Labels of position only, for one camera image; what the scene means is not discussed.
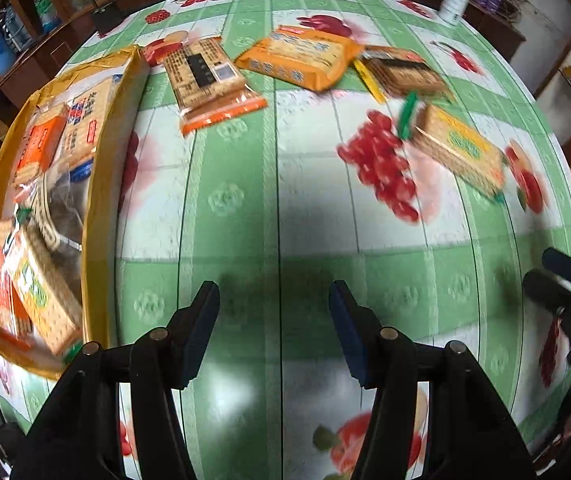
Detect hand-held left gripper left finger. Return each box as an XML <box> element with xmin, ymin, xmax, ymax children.
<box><xmin>10</xmin><ymin>280</ymin><xmax>221</xmax><ymax>480</ymax></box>

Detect small black object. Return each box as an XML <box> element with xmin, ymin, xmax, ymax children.
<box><xmin>90</xmin><ymin>2</ymin><xmax>124</xmax><ymax>36</ymax></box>

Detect blue red cracker packet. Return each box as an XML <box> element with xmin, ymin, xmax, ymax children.
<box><xmin>58</xmin><ymin>77</ymin><xmax>116</xmax><ymax>181</ymax></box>

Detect clear orange-edged cracker packet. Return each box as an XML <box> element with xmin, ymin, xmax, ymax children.
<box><xmin>160</xmin><ymin>35</ymin><xmax>269</xmax><ymax>136</ymax></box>

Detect green yellow cracker packet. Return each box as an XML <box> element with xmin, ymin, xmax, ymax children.
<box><xmin>398</xmin><ymin>92</ymin><xmax>509</xmax><ymax>206</ymax></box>

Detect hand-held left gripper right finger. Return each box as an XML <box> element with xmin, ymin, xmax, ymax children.
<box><xmin>329</xmin><ymin>280</ymin><xmax>536</xmax><ymax>480</ymax></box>

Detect clear plastic bottle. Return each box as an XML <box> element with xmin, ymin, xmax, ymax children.
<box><xmin>0</xmin><ymin>7</ymin><xmax>34</xmax><ymax>48</ymax></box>

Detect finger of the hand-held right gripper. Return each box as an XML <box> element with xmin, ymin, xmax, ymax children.
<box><xmin>523</xmin><ymin>269</ymin><xmax>571</xmax><ymax>314</ymax></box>
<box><xmin>541</xmin><ymin>247</ymin><xmax>571</xmax><ymax>286</ymax></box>

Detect clear snack bag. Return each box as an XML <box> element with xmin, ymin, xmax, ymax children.
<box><xmin>23</xmin><ymin>170</ymin><xmax>89</xmax><ymax>261</ymax></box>

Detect white wall shelf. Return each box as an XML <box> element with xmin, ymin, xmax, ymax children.
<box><xmin>535</xmin><ymin>25</ymin><xmax>571</xmax><ymax>121</ymax></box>

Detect gold cardboard box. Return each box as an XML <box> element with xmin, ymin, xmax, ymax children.
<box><xmin>0</xmin><ymin>45</ymin><xmax>151</xmax><ymax>381</ymax></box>

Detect green white bottle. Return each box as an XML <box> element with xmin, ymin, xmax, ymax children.
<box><xmin>34</xmin><ymin>0</ymin><xmax>61</xmax><ymax>33</ymax></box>

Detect tangled cables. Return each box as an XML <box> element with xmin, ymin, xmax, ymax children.
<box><xmin>498</xmin><ymin>0</ymin><xmax>523</xmax><ymax>23</ymax></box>

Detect yellow orange cracker packet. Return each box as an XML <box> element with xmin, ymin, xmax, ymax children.
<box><xmin>234</xmin><ymin>24</ymin><xmax>363</xmax><ymax>93</ymax></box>

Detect yellow-ended cracker packet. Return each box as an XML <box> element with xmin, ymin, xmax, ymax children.
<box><xmin>353</xmin><ymin>45</ymin><xmax>456</xmax><ymax>106</ymax></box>

